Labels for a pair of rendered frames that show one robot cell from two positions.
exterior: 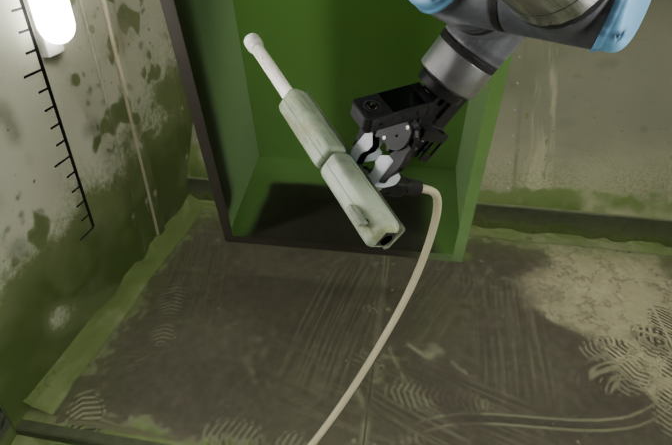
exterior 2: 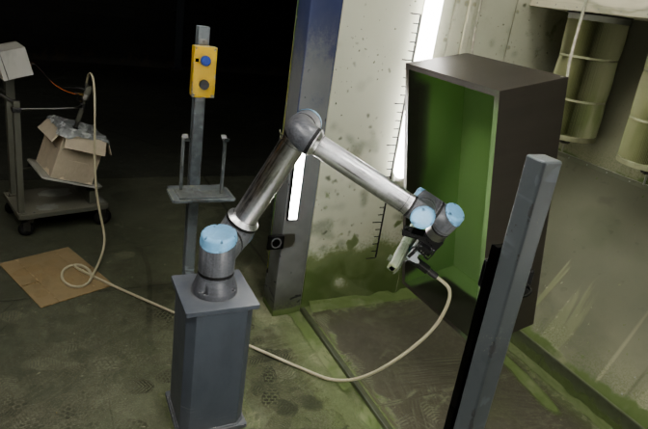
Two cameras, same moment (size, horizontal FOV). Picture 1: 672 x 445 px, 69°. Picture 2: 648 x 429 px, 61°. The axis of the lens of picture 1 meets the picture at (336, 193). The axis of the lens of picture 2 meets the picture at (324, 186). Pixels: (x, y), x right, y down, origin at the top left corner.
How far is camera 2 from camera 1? 1.96 m
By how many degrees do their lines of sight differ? 49
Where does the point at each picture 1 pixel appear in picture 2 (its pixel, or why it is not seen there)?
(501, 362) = not seen: outside the picture
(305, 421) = (381, 381)
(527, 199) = (631, 410)
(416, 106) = (418, 235)
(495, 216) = (603, 408)
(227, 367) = (377, 346)
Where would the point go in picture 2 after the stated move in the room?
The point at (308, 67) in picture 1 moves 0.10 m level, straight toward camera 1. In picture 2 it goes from (477, 229) to (466, 232)
